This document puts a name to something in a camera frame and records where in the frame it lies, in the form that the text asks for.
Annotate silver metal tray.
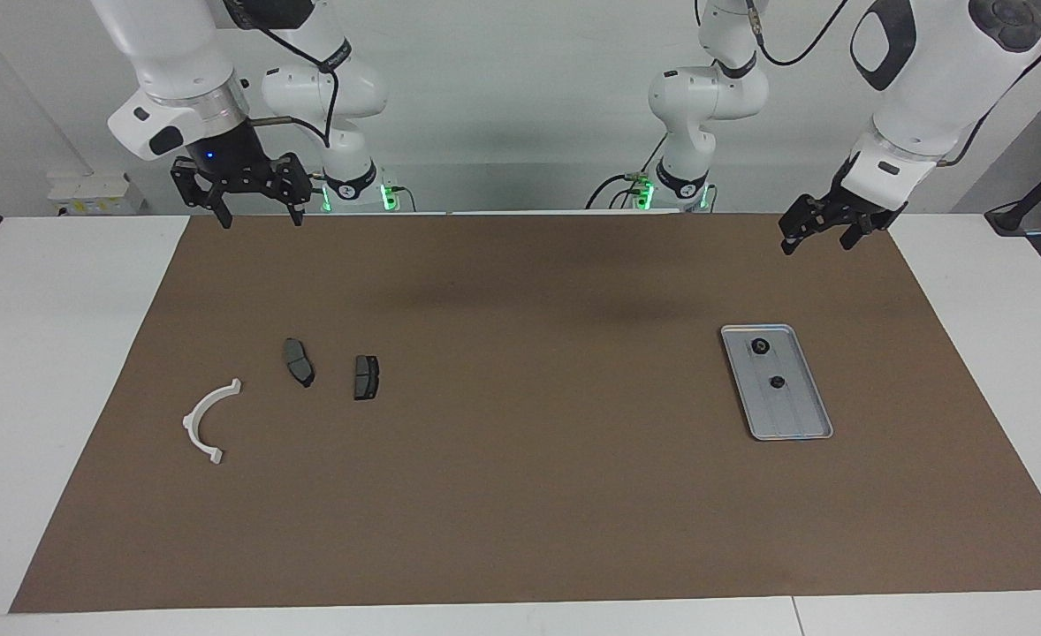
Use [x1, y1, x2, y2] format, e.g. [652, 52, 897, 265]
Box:
[720, 323, 834, 442]

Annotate white box with label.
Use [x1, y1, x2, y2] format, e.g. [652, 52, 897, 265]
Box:
[46, 172, 146, 217]

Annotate dark curved brake pad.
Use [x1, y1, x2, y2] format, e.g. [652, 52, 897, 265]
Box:
[283, 338, 316, 389]

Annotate black stand with pole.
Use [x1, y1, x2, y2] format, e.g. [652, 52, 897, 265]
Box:
[984, 141, 1041, 235]

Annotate dark rectangular brake pad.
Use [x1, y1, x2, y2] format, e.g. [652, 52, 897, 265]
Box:
[353, 354, 381, 402]

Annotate brown table mat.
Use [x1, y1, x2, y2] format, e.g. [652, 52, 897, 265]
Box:
[10, 212, 1041, 613]

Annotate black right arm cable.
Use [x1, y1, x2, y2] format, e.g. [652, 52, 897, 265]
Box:
[220, 0, 353, 151]

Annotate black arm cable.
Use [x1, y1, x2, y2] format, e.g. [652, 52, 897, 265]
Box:
[220, 0, 353, 151]
[746, 0, 1041, 169]

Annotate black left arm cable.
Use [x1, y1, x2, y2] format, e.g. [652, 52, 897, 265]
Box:
[746, 0, 1041, 169]

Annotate black base cable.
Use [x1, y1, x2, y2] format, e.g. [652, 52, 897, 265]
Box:
[585, 132, 667, 210]

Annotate white curved plastic bracket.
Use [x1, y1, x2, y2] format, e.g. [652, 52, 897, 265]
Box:
[182, 378, 243, 466]

